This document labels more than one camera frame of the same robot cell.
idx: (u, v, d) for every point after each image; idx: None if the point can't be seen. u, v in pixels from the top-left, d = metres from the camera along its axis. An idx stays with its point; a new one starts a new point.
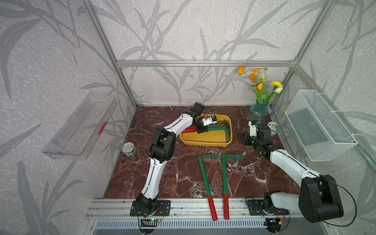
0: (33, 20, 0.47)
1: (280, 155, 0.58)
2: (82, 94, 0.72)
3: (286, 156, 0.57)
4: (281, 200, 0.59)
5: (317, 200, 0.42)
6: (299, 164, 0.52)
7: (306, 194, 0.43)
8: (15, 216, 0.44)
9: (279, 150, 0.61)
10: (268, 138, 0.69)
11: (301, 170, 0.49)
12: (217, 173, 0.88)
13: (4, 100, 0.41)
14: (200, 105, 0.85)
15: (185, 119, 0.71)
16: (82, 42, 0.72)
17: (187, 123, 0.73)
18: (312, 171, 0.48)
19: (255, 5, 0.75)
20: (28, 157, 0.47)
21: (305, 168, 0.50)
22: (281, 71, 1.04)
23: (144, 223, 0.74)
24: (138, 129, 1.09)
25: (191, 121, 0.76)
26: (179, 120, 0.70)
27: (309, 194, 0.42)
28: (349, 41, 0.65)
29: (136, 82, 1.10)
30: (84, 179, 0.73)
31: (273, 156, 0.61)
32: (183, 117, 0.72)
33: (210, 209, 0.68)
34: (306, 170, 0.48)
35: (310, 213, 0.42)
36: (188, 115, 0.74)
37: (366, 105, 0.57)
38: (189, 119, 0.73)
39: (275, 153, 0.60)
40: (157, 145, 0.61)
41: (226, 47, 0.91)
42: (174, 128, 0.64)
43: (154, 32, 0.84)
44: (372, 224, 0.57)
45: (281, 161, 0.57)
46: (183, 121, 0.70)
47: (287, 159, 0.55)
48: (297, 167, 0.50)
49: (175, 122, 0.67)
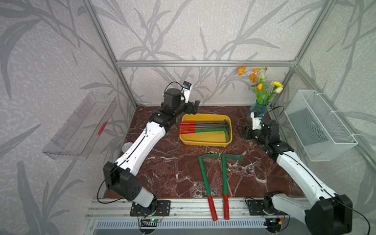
0: (33, 20, 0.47)
1: (291, 162, 0.52)
2: (82, 94, 0.72)
3: (296, 164, 0.51)
4: (284, 206, 0.58)
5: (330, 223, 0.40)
6: (313, 177, 0.46)
7: (318, 214, 0.40)
8: (15, 216, 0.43)
9: (288, 154, 0.55)
10: (274, 136, 0.61)
11: (315, 186, 0.44)
12: (217, 173, 0.88)
13: (5, 100, 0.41)
14: (171, 95, 0.53)
15: (150, 136, 0.49)
16: (82, 42, 0.72)
17: (155, 138, 0.51)
18: (327, 188, 0.43)
19: (255, 5, 0.75)
20: (28, 157, 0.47)
21: (319, 184, 0.45)
22: (281, 71, 1.04)
23: (144, 223, 0.74)
24: (138, 129, 1.09)
25: (159, 134, 0.52)
26: (142, 139, 0.48)
27: (323, 216, 0.39)
28: (349, 40, 0.65)
29: (136, 83, 1.10)
30: (84, 179, 0.73)
31: (281, 161, 0.55)
32: (146, 133, 0.50)
33: (210, 209, 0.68)
34: (320, 187, 0.44)
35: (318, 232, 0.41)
36: (156, 127, 0.51)
37: (366, 105, 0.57)
38: (157, 134, 0.51)
39: (285, 157, 0.54)
40: (114, 185, 0.46)
41: (226, 47, 0.91)
42: (133, 157, 0.45)
43: (154, 32, 0.84)
44: (373, 225, 0.57)
45: (290, 168, 0.52)
46: (148, 139, 0.49)
47: (298, 168, 0.50)
48: (311, 182, 0.45)
49: (134, 146, 0.47)
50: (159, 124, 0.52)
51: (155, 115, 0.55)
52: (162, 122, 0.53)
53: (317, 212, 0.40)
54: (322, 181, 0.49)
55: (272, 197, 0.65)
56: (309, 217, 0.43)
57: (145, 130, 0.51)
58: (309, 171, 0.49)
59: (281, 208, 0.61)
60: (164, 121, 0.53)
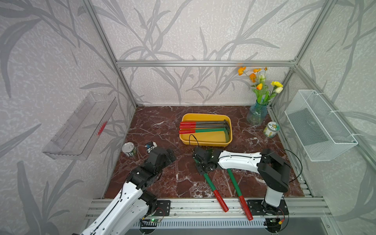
0: (33, 20, 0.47)
1: (227, 159, 0.59)
2: (82, 94, 0.72)
3: (230, 157, 0.59)
4: (275, 198, 0.59)
5: (276, 175, 0.47)
6: (243, 156, 0.55)
7: (268, 176, 0.47)
8: (15, 216, 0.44)
9: (221, 156, 0.62)
10: (204, 154, 0.69)
11: (249, 161, 0.52)
12: (217, 173, 0.88)
13: (5, 100, 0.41)
14: (156, 153, 0.57)
15: (124, 201, 0.48)
16: (82, 42, 0.72)
17: (131, 201, 0.50)
18: (254, 154, 0.53)
19: (255, 5, 0.75)
20: (28, 157, 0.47)
21: (250, 156, 0.53)
22: (281, 71, 1.04)
23: (144, 223, 0.74)
24: (138, 129, 1.09)
25: (138, 194, 0.51)
26: (115, 205, 0.46)
27: (270, 176, 0.46)
28: (349, 41, 0.65)
29: (136, 83, 1.10)
30: (84, 179, 0.73)
31: (223, 164, 0.61)
32: (120, 197, 0.48)
33: (219, 202, 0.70)
34: (251, 158, 0.52)
35: (280, 188, 0.48)
36: (133, 188, 0.50)
37: (367, 105, 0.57)
38: (132, 195, 0.49)
39: (221, 161, 0.61)
40: None
41: (226, 47, 0.91)
42: (101, 229, 0.42)
43: (154, 32, 0.84)
44: (372, 224, 0.57)
45: (230, 164, 0.59)
46: (119, 206, 0.46)
47: (234, 159, 0.57)
48: (246, 160, 0.53)
49: (105, 213, 0.45)
50: (136, 185, 0.51)
51: (134, 173, 0.54)
52: (140, 183, 0.52)
53: (266, 176, 0.47)
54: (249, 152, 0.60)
55: (267, 200, 0.64)
56: (268, 184, 0.50)
57: (120, 193, 0.49)
58: (238, 153, 0.58)
59: (275, 201, 0.62)
60: (143, 181, 0.52)
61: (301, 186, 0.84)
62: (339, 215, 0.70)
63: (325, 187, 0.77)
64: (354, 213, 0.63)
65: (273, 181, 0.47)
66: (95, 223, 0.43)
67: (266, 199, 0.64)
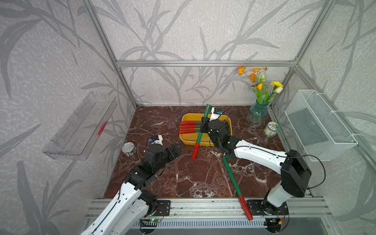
0: (33, 20, 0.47)
1: (246, 150, 0.56)
2: (82, 94, 0.72)
3: (249, 148, 0.56)
4: (278, 198, 0.59)
5: (299, 180, 0.45)
6: (265, 151, 0.52)
7: (290, 179, 0.45)
8: (15, 216, 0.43)
9: (240, 145, 0.58)
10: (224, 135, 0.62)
11: (272, 158, 0.49)
12: (217, 173, 0.88)
13: (5, 100, 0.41)
14: (152, 152, 0.54)
15: (122, 201, 0.47)
16: (82, 42, 0.72)
17: (129, 202, 0.49)
18: (278, 152, 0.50)
19: (255, 5, 0.75)
20: (28, 157, 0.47)
21: (272, 153, 0.50)
22: (281, 71, 1.04)
23: (144, 223, 0.74)
24: (138, 129, 1.09)
25: (137, 194, 0.51)
26: (113, 206, 0.46)
27: (291, 178, 0.44)
28: (349, 41, 0.65)
29: (136, 83, 1.10)
30: (84, 179, 0.73)
31: (239, 152, 0.58)
32: (119, 198, 0.47)
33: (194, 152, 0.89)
34: (275, 156, 0.49)
35: (295, 192, 0.46)
36: (132, 189, 0.49)
37: (367, 105, 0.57)
38: (131, 196, 0.48)
39: (238, 151, 0.58)
40: None
41: (226, 47, 0.91)
42: (100, 231, 0.42)
43: (154, 32, 0.84)
44: (372, 224, 0.57)
45: (247, 155, 0.56)
46: (118, 207, 0.46)
47: (253, 151, 0.54)
48: (268, 156, 0.50)
49: (104, 215, 0.44)
50: (134, 186, 0.50)
51: (133, 173, 0.53)
52: (138, 183, 0.51)
53: (287, 178, 0.45)
54: (273, 149, 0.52)
55: (268, 199, 0.65)
56: (283, 186, 0.49)
57: (118, 194, 0.48)
58: (259, 148, 0.54)
59: (279, 202, 0.61)
60: (141, 181, 0.51)
61: None
62: (340, 215, 0.70)
63: (325, 187, 0.77)
64: (354, 213, 0.63)
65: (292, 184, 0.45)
66: (93, 224, 0.43)
67: (269, 197, 0.64)
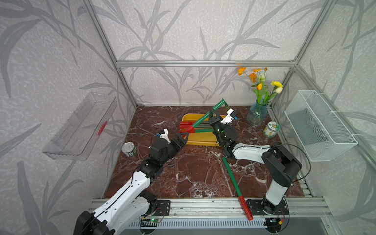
0: (32, 20, 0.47)
1: (239, 147, 0.65)
2: (82, 94, 0.72)
3: (243, 146, 0.65)
4: (275, 195, 0.60)
5: (279, 166, 0.49)
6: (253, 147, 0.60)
7: (271, 166, 0.50)
8: (15, 216, 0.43)
9: (238, 146, 0.67)
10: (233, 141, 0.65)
11: (258, 151, 0.56)
12: (217, 173, 0.88)
13: (4, 100, 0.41)
14: (157, 148, 0.57)
15: (134, 186, 0.51)
16: (82, 42, 0.72)
17: (141, 188, 0.53)
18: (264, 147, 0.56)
19: (255, 5, 0.75)
20: (28, 157, 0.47)
21: (259, 148, 0.57)
22: (281, 71, 1.04)
23: (144, 223, 0.74)
24: (138, 128, 1.09)
25: (147, 183, 0.55)
26: (127, 189, 0.49)
27: (271, 164, 0.49)
28: (349, 41, 0.65)
29: (136, 83, 1.10)
30: (84, 179, 0.73)
31: (236, 151, 0.66)
32: (131, 182, 0.51)
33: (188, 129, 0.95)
34: (260, 149, 0.56)
35: (283, 180, 0.49)
36: (142, 176, 0.54)
37: (366, 105, 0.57)
38: (142, 183, 0.52)
39: (235, 149, 0.66)
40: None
41: (226, 47, 0.91)
42: (113, 208, 0.44)
43: (154, 32, 0.84)
44: (372, 224, 0.57)
45: (241, 152, 0.64)
46: (130, 191, 0.49)
47: (245, 147, 0.63)
48: (255, 149, 0.58)
49: (117, 195, 0.47)
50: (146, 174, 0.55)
51: (143, 164, 0.58)
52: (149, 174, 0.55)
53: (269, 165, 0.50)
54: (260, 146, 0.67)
55: (267, 197, 0.66)
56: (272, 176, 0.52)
57: (131, 179, 0.52)
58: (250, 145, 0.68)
59: (277, 200, 0.62)
60: (152, 173, 0.56)
61: (301, 186, 0.84)
62: (340, 215, 0.70)
63: (325, 186, 0.77)
64: (354, 212, 0.63)
65: (275, 172, 0.49)
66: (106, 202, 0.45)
67: (269, 195, 0.64)
